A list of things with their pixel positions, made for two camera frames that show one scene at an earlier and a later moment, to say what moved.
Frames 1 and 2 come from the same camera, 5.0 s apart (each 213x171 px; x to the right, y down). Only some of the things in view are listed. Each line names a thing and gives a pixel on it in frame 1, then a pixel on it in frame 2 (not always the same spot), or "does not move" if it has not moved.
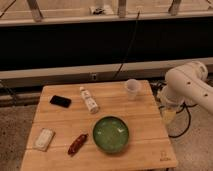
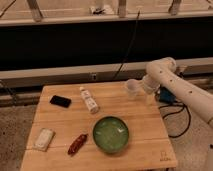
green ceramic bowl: x=110 y=134 does not move
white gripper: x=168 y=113 → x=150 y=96
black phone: x=60 y=101 does not move
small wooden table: x=98 y=125 does not move
